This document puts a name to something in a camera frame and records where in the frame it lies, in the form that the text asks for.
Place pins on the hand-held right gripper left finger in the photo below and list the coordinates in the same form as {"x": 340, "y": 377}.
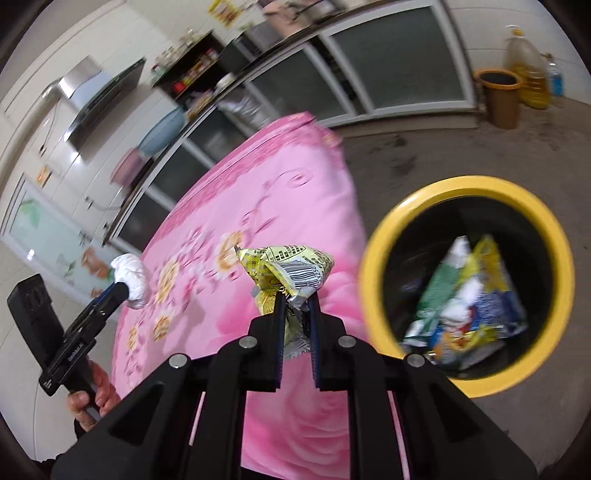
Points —
{"x": 279, "y": 350}

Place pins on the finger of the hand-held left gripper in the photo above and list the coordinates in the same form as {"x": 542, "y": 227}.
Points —
{"x": 108, "y": 308}
{"x": 99, "y": 301}

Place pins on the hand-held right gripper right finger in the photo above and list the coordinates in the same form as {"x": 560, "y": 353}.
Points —
{"x": 315, "y": 350}

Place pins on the white tissue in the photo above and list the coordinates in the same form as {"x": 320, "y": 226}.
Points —
{"x": 131, "y": 277}

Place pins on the yellow green snack packet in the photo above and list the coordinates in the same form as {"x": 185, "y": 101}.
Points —
{"x": 286, "y": 267}

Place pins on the green white packet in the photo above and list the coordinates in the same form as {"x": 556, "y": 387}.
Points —
{"x": 438, "y": 286}

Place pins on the yellow blue snack packet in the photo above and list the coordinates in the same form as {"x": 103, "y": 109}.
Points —
{"x": 494, "y": 300}

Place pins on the yellow rim trash bin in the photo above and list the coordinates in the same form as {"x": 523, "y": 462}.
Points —
{"x": 461, "y": 187}

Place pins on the person's left forearm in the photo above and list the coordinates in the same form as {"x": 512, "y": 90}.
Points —
{"x": 84, "y": 430}

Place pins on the person's left hand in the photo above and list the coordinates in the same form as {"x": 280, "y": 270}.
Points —
{"x": 99, "y": 383}

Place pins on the floral glass door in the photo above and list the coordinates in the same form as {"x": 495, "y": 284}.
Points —
{"x": 51, "y": 240}

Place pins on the pink plastic basin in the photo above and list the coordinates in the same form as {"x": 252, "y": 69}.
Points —
{"x": 131, "y": 166}

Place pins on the pink floral cloth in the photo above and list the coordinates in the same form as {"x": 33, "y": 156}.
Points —
{"x": 277, "y": 194}

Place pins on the blue plastic basin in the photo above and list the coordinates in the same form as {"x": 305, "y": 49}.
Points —
{"x": 161, "y": 131}

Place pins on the steel range hood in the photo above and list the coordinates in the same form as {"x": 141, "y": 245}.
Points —
{"x": 97, "y": 97}

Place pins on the clear plastic bag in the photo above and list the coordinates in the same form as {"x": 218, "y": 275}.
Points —
{"x": 244, "y": 108}

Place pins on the black spice shelf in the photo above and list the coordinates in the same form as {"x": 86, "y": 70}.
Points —
{"x": 189, "y": 69}

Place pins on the grey glass-door counter cabinet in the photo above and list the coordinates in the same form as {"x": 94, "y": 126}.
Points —
{"x": 392, "y": 69}

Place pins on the microwave oven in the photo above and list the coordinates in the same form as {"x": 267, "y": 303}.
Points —
{"x": 244, "y": 46}

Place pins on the brown plastic bucket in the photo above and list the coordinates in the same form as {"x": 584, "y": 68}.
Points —
{"x": 501, "y": 108}

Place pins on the pink kettle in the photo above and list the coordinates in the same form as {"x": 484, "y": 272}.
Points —
{"x": 279, "y": 11}

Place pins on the steel pot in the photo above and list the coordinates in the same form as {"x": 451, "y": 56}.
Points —
{"x": 323, "y": 5}

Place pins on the large cooking oil bottle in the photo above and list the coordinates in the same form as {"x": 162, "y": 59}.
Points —
{"x": 531, "y": 78}

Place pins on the clear water bottle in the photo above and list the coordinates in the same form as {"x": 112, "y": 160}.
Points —
{"x": 555, "y": 81}

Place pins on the orange wall sticker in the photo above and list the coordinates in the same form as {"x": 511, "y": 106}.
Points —
{"x": 44, "y": 175}

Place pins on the yellow wall poster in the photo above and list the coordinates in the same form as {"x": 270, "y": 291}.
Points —
{"x": 224, "y": 11}

